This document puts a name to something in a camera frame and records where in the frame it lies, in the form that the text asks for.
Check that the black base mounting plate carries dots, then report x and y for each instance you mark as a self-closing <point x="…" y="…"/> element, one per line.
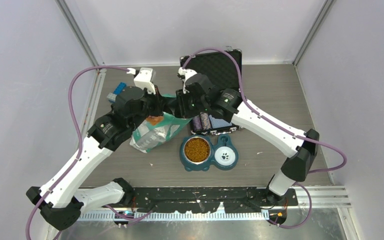
<point x="200" y="200"/>

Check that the white lego brick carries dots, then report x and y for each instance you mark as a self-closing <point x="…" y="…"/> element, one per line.
<point x="111" y="97"/>

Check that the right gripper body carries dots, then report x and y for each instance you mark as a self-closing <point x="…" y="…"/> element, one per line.
<point x="188" y="107"/>

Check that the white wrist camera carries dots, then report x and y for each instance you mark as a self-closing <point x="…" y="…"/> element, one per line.
<point x="187" y="74"/>
<point x="143" y="78"/>

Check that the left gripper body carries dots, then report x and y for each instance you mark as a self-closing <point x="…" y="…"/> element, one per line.
<point x="151" y="105"/>

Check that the black poker chip case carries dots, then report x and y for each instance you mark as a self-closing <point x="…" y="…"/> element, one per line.
<point x="222" y="72"/>

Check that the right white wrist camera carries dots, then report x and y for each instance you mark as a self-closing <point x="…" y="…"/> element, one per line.
<point x="187" y="74"/>

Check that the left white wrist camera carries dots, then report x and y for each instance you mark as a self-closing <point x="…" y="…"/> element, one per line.
<point x="143" y="78"/>

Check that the green pet food bag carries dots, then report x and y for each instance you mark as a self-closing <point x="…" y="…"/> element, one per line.
<point x="157" y="130"/>

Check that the blue lego brick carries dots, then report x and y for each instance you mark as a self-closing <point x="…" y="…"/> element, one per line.
<point x="120" y="87"/>

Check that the teal double pet bowl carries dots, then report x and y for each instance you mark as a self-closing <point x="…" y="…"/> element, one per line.
<point x="223" y="155"/>

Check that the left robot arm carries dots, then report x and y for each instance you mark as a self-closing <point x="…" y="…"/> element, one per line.
<point x="61" y="201"/>

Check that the blue card deck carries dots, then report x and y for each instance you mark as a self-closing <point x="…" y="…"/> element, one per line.
<point x="218" y="123"/>

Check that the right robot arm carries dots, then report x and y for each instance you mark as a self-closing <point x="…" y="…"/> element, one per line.
<point x="297" y="145"/>

